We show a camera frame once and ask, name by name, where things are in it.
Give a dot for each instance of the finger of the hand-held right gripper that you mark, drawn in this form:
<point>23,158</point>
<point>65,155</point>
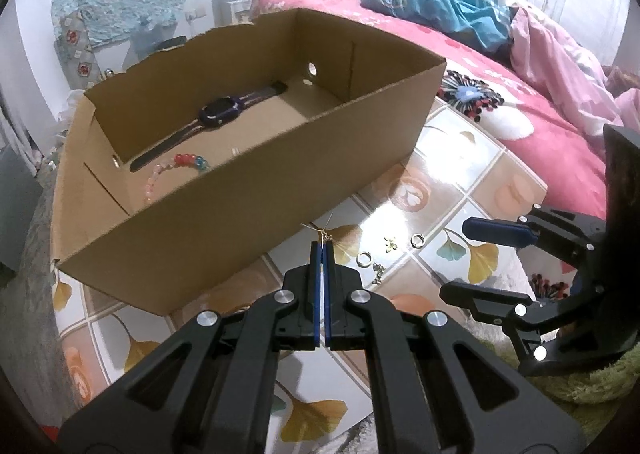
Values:
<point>500,231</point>
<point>475,301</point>

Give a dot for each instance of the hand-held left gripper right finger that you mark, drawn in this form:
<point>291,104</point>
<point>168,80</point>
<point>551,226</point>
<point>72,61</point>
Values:
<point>328,294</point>

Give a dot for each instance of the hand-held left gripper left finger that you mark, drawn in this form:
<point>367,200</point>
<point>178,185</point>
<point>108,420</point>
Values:
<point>315,294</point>

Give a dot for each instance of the gold butterfly earring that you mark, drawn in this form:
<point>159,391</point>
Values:
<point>377,274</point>

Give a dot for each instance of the cardboard box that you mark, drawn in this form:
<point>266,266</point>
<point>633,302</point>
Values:
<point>225,244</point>

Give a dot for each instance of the gold flower stud earring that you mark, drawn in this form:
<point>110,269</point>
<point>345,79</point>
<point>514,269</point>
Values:
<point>391,244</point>

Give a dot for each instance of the pink floral blanket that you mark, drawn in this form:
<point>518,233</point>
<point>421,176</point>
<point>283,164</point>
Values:
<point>525,154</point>

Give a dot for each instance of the light pink quilt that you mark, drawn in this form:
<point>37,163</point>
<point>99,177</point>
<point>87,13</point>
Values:
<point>560,59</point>

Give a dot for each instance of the black wrist watch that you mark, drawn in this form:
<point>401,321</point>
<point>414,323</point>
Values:
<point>220,110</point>

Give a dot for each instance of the blue patterned blanket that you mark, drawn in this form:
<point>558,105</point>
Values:
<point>440,4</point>

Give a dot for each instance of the white water dispenser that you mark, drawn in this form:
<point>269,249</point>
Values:
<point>237,11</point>

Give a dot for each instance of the red flower print cloth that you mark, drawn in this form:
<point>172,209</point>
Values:
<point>75,54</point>

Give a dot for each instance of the white wall socket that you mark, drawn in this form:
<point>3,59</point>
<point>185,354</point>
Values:
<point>195,14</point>

